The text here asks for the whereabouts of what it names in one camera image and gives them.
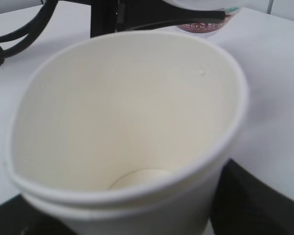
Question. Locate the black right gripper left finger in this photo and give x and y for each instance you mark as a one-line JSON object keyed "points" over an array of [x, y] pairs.
{"points": [[17, 217]]}

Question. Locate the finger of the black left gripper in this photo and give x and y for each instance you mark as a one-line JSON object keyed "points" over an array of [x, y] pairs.
{"points": [[149, 20]]}

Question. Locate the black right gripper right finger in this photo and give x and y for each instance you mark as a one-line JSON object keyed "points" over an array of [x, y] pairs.
{"points": [[243, 205]]}

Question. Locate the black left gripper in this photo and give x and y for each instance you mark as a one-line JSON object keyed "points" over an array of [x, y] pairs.
{"points": [[105, 15]]}

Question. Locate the clear water bottle red label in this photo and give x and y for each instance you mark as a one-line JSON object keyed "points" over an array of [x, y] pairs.
{"points": [[204, 27]]}

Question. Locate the white paper cup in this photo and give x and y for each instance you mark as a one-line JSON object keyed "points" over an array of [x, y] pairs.
{"points": [[128, 133]]}

